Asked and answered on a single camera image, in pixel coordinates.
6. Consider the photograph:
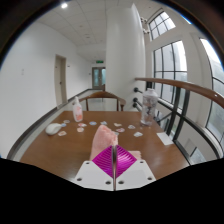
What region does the tall black-framed window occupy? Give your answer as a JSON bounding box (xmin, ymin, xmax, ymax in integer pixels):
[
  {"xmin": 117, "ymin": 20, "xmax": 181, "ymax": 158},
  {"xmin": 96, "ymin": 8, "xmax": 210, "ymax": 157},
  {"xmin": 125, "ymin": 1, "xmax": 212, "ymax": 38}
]
[{"xmin": 153, "ymin": 40, "xmax": 188, "ymax": 104}]

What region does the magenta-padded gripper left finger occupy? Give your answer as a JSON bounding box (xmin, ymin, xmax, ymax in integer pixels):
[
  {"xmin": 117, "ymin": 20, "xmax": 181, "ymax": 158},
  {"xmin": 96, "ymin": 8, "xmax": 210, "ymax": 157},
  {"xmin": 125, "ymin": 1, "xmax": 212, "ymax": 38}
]
[{"xmin": 73, "ymin": 145, "xmax": 116, "ymax": 192}]

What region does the white paper sheet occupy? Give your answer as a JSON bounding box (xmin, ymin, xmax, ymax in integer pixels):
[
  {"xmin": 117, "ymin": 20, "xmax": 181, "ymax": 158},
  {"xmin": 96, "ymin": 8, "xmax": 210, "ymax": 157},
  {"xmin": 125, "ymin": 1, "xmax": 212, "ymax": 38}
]
[{"xmin": 156, "ymin": 132, "xmax": 175, "ymax": 146}]

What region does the pink towel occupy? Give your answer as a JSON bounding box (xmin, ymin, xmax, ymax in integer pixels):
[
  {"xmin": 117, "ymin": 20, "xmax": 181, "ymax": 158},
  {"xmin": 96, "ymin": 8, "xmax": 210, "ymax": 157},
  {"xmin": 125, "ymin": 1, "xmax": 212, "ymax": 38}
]
[{"xmin": 89, "ymin": 124, "xmax": 143, "ymax": 162}]

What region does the slanted black-framed window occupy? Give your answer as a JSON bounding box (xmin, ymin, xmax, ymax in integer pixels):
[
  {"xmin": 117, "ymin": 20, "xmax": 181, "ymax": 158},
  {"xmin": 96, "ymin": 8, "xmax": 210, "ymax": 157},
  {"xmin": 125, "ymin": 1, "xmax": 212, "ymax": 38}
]
[{"xmin": 148, "ymin": 11, "xmax": 177, "ymax": 41}]

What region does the glazed double door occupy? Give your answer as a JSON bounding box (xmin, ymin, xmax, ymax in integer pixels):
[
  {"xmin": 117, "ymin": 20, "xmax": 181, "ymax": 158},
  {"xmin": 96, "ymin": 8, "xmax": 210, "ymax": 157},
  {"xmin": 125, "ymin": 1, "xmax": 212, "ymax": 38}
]
[{"xmin": 91, "ymin": 66, "xmax": 107, "ymax": 91}]

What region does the beige side door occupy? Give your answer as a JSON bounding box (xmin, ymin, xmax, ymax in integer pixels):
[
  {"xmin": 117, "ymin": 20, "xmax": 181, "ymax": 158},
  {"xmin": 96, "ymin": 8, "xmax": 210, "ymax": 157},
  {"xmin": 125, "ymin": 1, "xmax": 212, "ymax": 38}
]
[{"xmin": 54, "ymin": 54, "xmax": 68, "ymax": 108}]

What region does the wooden chair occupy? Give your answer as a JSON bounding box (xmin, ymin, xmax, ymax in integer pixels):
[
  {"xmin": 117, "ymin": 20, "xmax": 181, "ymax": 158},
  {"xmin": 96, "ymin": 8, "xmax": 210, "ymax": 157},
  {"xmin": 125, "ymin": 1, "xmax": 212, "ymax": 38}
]
[{"xmin": 78, "ymin": 90, "xmax": 127, "ymax": 112}]

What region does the wooden handrail with black railing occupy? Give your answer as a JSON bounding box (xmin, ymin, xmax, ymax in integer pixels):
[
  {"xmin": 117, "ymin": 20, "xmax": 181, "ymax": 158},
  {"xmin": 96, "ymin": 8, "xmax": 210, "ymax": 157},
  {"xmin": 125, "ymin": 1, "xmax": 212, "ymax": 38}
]
[{"xmin": 132, "ymin": 77, "xmax": 224, "ymax": 161}]

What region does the white computer mouse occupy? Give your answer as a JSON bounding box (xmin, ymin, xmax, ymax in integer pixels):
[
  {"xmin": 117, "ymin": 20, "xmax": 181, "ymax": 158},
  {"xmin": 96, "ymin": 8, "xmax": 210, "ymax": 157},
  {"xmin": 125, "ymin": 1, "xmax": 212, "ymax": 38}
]
[{"xmin": 45, "ymin": 122, "xmax": 63, "ymax": 136}]

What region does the wide black-framed window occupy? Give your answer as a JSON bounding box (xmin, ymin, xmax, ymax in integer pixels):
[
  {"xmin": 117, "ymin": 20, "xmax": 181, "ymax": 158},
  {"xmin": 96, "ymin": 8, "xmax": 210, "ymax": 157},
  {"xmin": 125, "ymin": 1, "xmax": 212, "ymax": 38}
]
[{"xmin": 199, "ymin": 37, "xmax": 224, "ymax": 141}]

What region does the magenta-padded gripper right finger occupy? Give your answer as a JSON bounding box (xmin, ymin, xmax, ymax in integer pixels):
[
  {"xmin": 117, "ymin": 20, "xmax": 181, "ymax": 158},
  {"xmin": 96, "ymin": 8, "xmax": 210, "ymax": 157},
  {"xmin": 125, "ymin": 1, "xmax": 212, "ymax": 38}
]
[{"xmin": 115, "ymin": 145, "xmax": 157, "ymax": 192}]

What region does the clear shaker bottle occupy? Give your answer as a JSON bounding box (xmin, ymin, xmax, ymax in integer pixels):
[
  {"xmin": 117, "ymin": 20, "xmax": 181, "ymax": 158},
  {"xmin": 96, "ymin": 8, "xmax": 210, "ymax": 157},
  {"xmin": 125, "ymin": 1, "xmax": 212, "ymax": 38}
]
[{"xmin": 140, "ymin": 88, "xmax": 159, "ymax": 127}]

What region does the white pink spray bottle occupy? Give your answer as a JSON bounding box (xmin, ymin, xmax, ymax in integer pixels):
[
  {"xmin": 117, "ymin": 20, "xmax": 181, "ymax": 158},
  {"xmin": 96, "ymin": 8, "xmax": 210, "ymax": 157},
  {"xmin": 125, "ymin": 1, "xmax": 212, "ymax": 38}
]
[{"xmin": 72, "ymin": 96, "xmax": 84, "ymax": 123}]

